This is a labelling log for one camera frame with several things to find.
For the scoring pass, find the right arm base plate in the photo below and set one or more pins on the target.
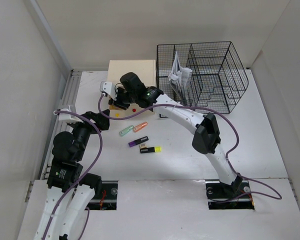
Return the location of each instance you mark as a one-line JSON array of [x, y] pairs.
[[220, 197]]

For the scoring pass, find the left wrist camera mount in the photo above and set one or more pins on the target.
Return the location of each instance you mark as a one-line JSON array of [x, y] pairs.
[[64, 114]]

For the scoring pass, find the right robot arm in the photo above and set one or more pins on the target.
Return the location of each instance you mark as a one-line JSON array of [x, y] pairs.
[[205, 129]]

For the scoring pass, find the yellow cap black highlighter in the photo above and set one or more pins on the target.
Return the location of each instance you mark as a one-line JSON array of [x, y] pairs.
[[155, 149]]

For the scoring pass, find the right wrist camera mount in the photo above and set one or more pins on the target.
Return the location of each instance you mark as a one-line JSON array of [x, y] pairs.
[[108, 88]]

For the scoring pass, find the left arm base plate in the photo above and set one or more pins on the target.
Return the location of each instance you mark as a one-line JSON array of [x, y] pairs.
[[106, 200]]

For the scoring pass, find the orange translucent highlighter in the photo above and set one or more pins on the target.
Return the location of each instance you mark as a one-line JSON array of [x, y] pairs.
[[140, 126]]

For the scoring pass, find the purple cap black highlighter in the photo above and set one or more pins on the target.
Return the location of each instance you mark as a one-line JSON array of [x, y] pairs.
[[138, 141]]

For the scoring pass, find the black wire mesh organizer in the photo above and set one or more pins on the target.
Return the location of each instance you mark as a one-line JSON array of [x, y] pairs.
[[218, 79]]

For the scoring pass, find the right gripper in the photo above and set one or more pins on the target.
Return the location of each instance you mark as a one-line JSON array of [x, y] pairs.
[[117, 102]]

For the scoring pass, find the aluminium rail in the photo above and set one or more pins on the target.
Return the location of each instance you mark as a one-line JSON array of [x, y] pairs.
[[67, 94]]

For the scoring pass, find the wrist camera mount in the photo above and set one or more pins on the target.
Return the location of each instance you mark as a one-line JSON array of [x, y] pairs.
[[64, 114], [108, 88]]

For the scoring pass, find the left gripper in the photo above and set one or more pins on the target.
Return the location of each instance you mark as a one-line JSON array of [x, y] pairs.
[[101, 120]]

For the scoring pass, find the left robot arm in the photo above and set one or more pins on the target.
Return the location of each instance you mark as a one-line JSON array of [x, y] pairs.
[[68, 193]]

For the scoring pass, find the green translucent highlighter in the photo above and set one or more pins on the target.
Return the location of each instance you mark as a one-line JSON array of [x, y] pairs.
[[126, 130]]

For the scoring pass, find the white eraser with barcode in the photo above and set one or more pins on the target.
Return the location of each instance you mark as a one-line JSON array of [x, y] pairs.
[[142, 146]]

